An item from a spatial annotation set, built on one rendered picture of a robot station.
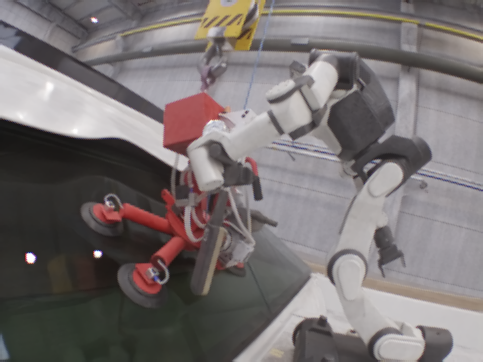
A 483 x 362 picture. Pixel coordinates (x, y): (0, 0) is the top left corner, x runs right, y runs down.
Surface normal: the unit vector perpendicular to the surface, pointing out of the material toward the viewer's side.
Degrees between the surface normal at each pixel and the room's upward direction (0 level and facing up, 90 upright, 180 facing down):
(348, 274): 90
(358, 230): 90
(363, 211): 115
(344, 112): 95
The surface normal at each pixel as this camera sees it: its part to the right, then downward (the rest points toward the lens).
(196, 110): -0.40, -0.16
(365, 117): -0.09, 0.01
